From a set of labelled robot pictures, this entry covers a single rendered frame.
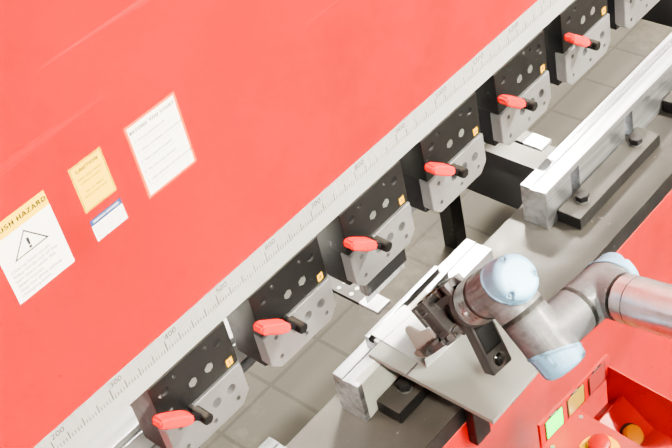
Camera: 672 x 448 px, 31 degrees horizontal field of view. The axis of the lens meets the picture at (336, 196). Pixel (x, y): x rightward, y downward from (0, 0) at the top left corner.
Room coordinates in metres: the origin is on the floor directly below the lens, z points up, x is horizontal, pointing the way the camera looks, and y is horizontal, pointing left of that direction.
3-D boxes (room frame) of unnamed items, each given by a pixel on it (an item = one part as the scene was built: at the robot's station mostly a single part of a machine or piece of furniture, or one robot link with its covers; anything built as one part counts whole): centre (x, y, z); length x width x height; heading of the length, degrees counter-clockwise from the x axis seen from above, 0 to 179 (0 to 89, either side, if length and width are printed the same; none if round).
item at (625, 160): (1.83, -0.55, 0.89); 0.30 x 0.05 x 0.03; 130
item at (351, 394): (1.52, -0.09, 0.92); 0.39 x 0.06 x 0.10; 130
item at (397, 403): (1.47, -0.11, 0.89); 0.30 x 0.05 x 0.03; 130
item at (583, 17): (1.85, -0.49, 1.26); 0.15 x 0.09 x 0.17; 130
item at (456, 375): (1.37, -0.14, 1.00); 0.26 x 0.18 x 0.01; 40
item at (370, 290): (1.49, -0.05, 1.13); 0.10 x 0.02 x 0.10; 130
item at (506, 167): (2.16, -0.27, 0.81); 0.64 x 0.08 x 0.14; 40
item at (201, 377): (1.21, 0.28, 1.26); 0.15 x 0.09 x 0.17; 130
